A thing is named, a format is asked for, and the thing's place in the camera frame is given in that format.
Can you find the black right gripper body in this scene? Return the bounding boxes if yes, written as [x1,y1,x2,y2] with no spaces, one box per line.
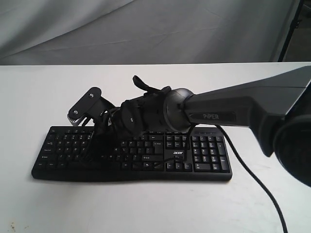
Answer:
[94,86,170,136]

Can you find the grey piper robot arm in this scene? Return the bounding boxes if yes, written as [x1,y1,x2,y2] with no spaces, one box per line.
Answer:
[83,66,311,185]

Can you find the black acer keyboard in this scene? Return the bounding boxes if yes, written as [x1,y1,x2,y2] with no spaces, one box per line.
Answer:
[31,126,232,183]

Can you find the grey backdrop cloth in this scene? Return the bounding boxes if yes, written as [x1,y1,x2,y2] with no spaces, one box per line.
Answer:
[0,0,298,65]

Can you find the black stand pole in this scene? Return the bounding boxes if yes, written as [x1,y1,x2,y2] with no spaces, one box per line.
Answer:
[277,0,304,62]

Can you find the black usb cable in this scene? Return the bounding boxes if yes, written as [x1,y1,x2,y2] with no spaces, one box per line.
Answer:
[153,155,185,168]

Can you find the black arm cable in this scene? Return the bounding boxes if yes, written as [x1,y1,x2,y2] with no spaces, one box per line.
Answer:
[217,125,291,233]

